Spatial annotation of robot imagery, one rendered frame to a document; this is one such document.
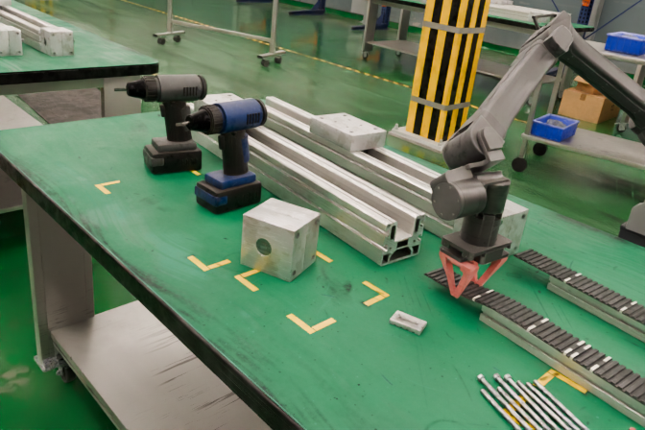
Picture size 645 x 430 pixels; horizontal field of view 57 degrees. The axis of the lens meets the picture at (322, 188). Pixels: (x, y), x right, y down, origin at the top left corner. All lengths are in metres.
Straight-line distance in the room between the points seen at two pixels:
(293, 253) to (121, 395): 0.79
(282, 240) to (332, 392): 0.28
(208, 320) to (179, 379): 0.77
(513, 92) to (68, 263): 1.25
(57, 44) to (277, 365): 1.98
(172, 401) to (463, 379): 0.91
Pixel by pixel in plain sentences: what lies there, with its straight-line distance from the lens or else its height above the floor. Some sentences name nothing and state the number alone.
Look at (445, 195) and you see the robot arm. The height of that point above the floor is 0.99.
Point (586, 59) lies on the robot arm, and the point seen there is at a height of 1.14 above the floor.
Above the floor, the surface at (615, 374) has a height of 0.81.
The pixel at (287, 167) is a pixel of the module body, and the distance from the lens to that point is 1.26.
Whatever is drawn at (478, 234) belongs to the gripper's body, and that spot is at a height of 0.91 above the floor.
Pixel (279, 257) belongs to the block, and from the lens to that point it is 0.99.
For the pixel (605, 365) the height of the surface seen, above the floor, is 0.81.
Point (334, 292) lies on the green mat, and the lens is 0.99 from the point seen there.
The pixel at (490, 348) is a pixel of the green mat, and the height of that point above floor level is 0.78.
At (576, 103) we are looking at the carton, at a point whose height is 0.14.
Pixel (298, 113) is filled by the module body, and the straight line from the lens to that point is 1.66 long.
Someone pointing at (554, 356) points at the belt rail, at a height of 0.80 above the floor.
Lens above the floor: 1.31
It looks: 22 degrees down
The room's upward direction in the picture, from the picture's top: 6 degrees clockwise
